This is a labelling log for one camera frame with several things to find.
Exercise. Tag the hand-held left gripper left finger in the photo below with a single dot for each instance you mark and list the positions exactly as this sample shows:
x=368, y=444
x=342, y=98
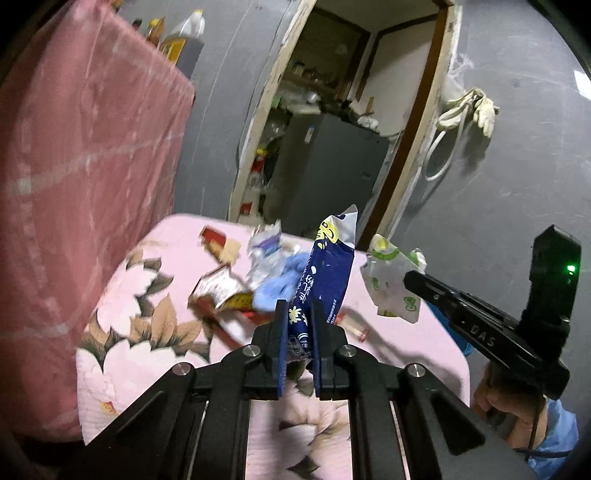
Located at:
x=280, y=353

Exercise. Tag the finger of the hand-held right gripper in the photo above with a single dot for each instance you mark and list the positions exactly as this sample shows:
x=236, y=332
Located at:
x=431, y=290

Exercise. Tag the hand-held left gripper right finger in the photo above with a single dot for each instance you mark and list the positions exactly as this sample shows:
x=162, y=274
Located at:
x=317, y=353

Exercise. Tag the white and green packet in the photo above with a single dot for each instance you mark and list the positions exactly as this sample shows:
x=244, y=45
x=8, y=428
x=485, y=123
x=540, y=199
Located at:
x=392, y=281

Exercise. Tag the dark blue snack packet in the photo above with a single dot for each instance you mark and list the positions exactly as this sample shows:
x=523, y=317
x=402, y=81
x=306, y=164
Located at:
x=330, y=272

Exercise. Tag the person's right forearm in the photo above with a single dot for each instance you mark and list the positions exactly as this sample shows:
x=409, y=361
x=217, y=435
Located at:
x=556, y=434

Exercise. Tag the person's right hand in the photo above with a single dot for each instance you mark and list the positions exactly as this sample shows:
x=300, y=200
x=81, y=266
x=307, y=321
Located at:
x=503, y=406

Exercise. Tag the small red and white wrapper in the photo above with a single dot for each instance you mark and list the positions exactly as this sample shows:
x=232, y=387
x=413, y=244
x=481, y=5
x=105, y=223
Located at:
x=354, y=326

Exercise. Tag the crumpled light blue cloth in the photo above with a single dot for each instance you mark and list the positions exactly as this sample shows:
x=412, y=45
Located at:
x=277, y=286

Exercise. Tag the red and white snack packet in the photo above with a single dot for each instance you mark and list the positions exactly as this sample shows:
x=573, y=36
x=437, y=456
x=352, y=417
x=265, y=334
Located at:
x=219, y=288

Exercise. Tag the crumpled silver wrapper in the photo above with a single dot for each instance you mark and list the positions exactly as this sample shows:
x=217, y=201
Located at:
x=265, y=251

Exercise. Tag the small red box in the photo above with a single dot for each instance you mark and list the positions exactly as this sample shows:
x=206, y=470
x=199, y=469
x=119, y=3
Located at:
x=219, y=242

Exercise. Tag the pink table cover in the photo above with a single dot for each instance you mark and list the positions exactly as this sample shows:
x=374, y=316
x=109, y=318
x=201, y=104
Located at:
x=152, y=332

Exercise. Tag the grey refrigerator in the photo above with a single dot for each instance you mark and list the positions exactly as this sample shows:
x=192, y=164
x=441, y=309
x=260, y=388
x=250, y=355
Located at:
x=328, y=170

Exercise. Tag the white hanging gloves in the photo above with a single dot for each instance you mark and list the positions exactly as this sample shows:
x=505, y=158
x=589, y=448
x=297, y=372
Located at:
x=482, y=110

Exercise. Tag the pink hanging cloth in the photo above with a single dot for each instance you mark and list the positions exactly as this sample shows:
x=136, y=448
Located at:
x=92, y=184

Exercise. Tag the clear plastic bottle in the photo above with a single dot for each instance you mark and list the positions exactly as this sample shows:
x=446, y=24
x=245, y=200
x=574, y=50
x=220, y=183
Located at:
x=189, y=25

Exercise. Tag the brown glass bottle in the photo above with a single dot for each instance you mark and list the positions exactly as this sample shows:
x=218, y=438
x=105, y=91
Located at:
x=156, y=31

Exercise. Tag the wooden door frame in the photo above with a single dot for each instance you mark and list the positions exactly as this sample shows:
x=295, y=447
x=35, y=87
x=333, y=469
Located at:
x=415, y=138

